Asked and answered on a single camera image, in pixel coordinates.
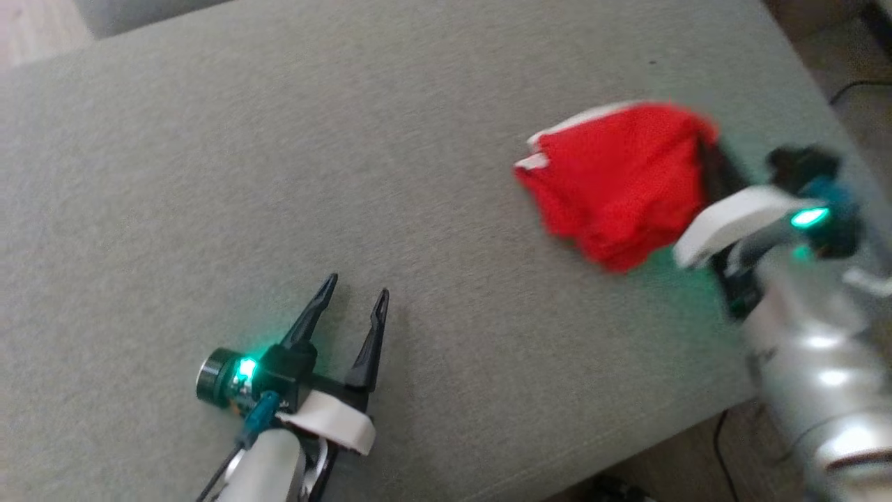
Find black floor cable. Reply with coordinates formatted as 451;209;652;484
828;79;892;107
711;410;741;502

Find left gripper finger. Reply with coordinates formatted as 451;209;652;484
280;273;339;350
344;288;391;390

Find red mesh basketball shorts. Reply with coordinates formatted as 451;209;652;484
514;100;722;274

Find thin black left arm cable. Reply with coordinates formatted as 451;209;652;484
197;392;281;502

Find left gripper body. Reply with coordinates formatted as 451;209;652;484
196;344;378;458

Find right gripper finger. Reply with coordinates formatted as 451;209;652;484
695;132;748;204

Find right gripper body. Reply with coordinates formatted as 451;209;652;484
672;143;861;323

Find grey seamed sofa cushion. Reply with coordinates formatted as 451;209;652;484
73;0;234;39

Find grey ottoman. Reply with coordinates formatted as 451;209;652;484
0;0;886;502

